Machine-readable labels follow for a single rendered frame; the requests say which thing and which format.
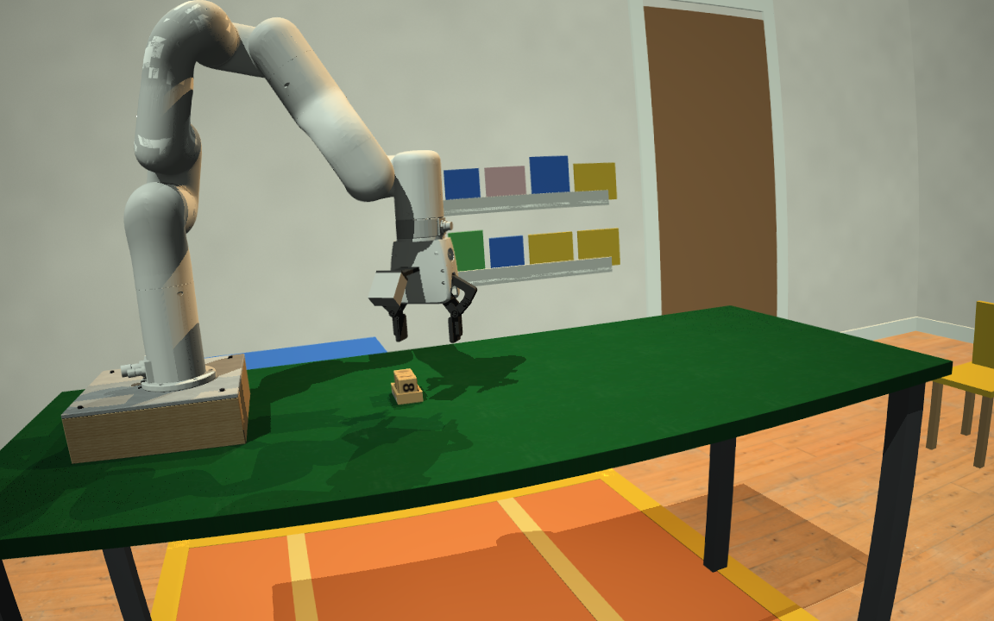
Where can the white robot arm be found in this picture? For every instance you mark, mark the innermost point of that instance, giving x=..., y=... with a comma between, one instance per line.
x=158, y=215

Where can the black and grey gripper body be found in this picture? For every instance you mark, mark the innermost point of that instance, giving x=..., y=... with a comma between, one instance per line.
x=436, y=260

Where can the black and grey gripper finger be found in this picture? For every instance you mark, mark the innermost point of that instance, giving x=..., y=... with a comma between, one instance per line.
x=456, y=309
x=399, y=321

